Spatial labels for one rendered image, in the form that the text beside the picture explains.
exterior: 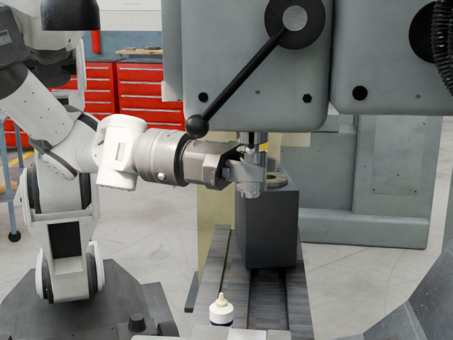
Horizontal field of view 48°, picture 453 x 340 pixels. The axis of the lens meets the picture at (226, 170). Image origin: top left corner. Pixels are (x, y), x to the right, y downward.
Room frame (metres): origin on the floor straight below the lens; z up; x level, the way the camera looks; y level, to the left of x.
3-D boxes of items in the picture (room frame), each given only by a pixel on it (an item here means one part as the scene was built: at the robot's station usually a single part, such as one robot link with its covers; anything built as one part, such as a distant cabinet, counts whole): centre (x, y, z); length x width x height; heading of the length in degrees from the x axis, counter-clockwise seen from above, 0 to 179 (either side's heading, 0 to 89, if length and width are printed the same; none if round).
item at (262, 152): (0.74, -0.04, 1.26); 0.05 x 0.05 x 0.01
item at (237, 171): (0.71, -0.03, 1.24); 0.06 x 0.02 x 0.03; 67
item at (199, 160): (0.78, 0.05, 1.24); 0.13 x 0.12 x 0.10; 157
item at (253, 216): (1.17, -0.09, 1.00); 0.22 x 0.12 x 0.20; 5
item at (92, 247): (1.48, 0.50, 0.68); 0.21 x 0.20 x 0.13; 17
